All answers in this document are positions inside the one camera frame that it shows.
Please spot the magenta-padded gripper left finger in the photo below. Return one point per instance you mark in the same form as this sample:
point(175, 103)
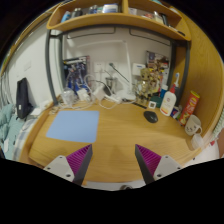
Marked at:
point(61, 165)

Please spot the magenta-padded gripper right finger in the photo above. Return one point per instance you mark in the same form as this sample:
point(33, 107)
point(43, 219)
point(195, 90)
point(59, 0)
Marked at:
point(165, 165)

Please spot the black computer mouse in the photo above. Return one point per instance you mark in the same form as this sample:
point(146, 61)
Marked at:
point(150, 116)

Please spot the light blue mouse pad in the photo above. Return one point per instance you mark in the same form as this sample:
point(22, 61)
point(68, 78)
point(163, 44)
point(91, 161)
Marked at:
point(73, 126)

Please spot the white mug with face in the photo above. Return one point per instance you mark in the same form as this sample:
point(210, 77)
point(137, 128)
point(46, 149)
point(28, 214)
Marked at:
point(192, 125)

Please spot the small blue white box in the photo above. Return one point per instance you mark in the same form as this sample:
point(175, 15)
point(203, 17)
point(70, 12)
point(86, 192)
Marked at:
point(175, 112)

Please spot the small clear plastic bag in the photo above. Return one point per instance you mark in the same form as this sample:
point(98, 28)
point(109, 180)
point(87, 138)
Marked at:
point(54, 110)

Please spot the small white cube clock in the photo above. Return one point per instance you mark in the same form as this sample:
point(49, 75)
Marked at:
point(152, 105)

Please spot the red chips can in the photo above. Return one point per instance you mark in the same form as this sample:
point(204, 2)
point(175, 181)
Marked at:
point(189, 108)

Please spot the white pump bottle red cap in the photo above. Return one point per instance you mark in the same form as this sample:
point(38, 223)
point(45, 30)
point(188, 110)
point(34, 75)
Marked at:
point(167, 103)

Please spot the green round container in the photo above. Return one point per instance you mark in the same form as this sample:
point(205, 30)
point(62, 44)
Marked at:
point(158, 101)

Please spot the teal bedding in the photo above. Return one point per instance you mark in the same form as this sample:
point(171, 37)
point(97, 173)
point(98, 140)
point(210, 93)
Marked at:
point(8, 128)

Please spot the black flat strip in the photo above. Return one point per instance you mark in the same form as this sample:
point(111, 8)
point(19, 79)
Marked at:
point(139, 105)

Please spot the clear round container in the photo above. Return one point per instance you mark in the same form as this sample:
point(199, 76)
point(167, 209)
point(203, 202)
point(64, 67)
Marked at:
point(68, 96)

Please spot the white charger block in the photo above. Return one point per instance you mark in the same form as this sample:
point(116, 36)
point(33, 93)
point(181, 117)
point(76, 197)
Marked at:
point(99, 93)
point(83, 95)

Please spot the white power strip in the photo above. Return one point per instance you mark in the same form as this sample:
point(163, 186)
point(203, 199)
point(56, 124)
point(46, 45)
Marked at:
point(113, 98)

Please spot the blue white electric toothbrush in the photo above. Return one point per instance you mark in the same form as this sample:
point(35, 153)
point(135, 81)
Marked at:
point(176, 81)

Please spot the metal cup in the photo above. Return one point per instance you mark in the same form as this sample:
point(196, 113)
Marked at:
point(110, 85)

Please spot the blue robot model kit box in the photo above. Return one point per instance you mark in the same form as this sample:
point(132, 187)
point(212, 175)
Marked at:
point(76, 71)

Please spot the wooden shelf unit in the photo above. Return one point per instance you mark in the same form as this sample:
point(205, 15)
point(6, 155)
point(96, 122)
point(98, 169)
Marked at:
point(110, 19)

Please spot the grey metal frame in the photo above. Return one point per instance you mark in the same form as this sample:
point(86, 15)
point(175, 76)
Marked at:
point(48, 66)

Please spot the white wall box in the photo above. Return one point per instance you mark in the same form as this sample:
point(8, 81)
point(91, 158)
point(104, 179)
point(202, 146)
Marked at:
point(138, 69)

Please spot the white wall socket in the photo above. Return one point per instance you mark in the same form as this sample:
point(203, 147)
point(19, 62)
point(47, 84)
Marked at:
point(100, 66)

